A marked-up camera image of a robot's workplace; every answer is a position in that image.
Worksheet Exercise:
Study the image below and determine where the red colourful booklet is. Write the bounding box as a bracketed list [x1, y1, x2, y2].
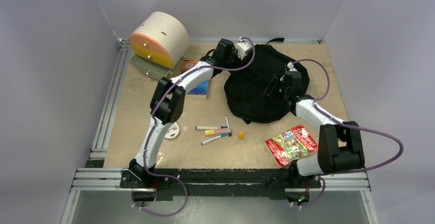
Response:
[265, 125, 318, 168]

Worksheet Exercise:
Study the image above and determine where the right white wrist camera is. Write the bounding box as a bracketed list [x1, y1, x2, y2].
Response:
[286, 62, 298, 72]

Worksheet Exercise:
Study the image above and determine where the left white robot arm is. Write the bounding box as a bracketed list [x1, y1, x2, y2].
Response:
[125, 39, 241, 188]

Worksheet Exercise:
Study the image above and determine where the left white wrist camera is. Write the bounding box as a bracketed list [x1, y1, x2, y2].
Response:
[234, 41, 252, 60]

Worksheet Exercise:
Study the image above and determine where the white marker blue cap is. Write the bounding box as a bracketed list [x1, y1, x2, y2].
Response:
[195, 126, 227, 131]

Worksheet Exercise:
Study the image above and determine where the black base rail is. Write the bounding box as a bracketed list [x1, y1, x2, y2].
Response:
[120, 168, 321, 201]

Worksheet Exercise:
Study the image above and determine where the blue orange book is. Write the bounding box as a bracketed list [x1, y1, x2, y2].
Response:
[181, 60, 209, 99]

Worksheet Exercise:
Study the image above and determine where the cream round drawer cabinet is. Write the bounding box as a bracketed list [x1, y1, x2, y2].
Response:
[129, 11, 190, 80]

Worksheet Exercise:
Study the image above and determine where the white marker lying lower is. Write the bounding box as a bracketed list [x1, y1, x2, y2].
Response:
[201, 133, 228, 146]

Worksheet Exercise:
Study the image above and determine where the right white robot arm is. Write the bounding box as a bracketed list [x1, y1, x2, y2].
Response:
[263, 71, 365, 187]

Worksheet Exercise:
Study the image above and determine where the white oval label card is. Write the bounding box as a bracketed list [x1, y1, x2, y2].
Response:
[165, 122, 180, 140]

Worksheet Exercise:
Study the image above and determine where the black student backpack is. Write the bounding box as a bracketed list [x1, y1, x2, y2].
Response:
[224, 44, 310, 124]

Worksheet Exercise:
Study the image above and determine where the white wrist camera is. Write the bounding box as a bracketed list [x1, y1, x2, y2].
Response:
[234, 41, 252, 60]
[286, 62, 298, 72]

